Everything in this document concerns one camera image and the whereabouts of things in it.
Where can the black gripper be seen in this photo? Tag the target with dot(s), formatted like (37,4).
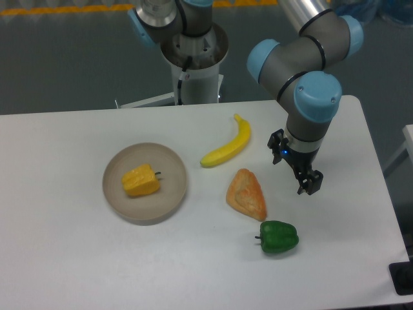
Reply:
(301,162)

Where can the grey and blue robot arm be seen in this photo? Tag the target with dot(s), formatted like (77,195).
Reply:
(293,74)

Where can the green bell pepper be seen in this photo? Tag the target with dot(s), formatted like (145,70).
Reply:
(277,237)

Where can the beige round plate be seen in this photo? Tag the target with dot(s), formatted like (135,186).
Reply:
(168,168)

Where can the yellow bell pepper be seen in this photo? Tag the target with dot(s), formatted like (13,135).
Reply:
(140,181)

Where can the yellow banana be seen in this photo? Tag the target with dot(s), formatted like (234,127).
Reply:
(232,148)

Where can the triangular bread pastry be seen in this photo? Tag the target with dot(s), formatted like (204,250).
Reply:
(244,195)

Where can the white furniture at right edge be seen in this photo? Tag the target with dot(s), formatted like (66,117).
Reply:
(402,153)

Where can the black clamp at table edge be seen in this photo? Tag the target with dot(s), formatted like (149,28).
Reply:
(401,275)

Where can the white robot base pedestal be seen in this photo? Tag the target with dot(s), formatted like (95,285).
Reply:
(194,65)

